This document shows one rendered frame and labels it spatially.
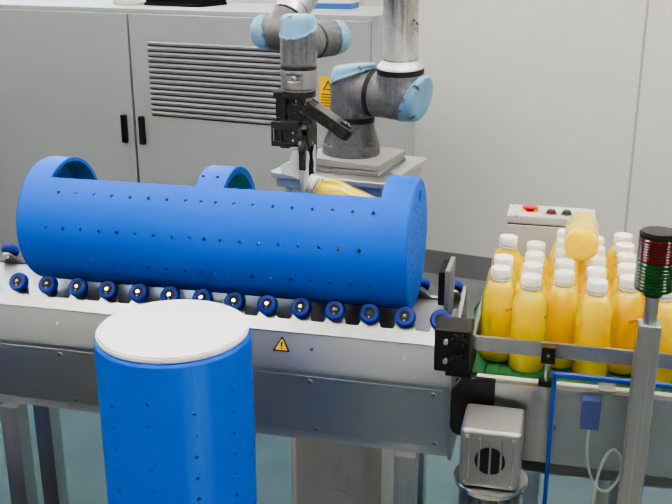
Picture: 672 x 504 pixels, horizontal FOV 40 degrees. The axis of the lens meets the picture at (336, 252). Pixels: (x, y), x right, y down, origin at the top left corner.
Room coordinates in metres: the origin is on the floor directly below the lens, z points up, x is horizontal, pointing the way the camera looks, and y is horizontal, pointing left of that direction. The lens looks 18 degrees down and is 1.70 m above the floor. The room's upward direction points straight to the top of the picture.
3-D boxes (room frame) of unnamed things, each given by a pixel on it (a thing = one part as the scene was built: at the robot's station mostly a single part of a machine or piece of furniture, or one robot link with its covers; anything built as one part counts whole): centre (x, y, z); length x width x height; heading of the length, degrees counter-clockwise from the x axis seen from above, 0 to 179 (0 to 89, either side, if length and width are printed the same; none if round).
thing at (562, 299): (1.71, -0.44, 0.99); 0.07 x 0.07 x 0.18
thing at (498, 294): (1.74, -0.33, 0.99); 0.07 x 0.07 x 0.18
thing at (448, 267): (1.88, -0.24, 0.99); 0.10 x 0.02 x 0.12; 166
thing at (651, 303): (1.44, -0.52, 1.18); 0.06 x 0.06 x 0.16
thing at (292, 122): (1.96, 0.08, 1.35); 0.09 x 0.08 x 0.12; 76
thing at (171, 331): (1.58, 0.30, 1.03); 0.28 x 0.28 x 0.01
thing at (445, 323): (1.68, -0.23, 0.95); 0.10 x 0.07 x 0.10; 166
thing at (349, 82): (2.39, -0.05, 1.35); 0.13 x 0.12 x 0.14; 57
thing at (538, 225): (2.12, -0.51, 1.05); 0.20 x 0.10 x 0.10; 76
